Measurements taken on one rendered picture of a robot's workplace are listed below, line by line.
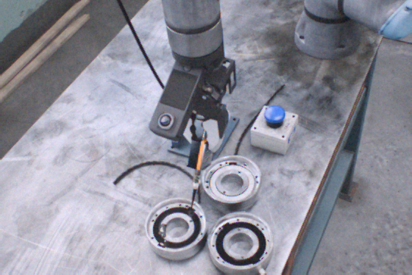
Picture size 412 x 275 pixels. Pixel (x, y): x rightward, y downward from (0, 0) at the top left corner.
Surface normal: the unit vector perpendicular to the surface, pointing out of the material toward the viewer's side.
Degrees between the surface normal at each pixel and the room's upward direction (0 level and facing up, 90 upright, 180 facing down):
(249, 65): 0
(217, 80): 1
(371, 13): 91
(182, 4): 91
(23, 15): 90
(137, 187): 0
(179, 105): 29
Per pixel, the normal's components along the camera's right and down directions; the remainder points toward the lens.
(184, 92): -0.24, -0.25
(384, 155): -0.08, -0.68
